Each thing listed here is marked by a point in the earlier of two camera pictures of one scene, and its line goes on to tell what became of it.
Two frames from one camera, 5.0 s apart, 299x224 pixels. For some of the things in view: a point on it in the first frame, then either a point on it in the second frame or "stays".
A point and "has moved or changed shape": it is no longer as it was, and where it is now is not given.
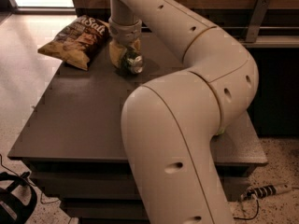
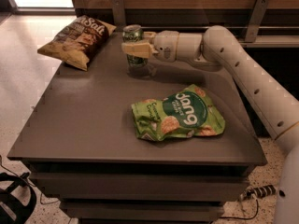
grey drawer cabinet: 73,145 stays
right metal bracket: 262,7 stays
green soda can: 133,62 has moved or changed shape
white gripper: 125,32 → 165,46
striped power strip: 253,193 stays
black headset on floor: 12,210 stays
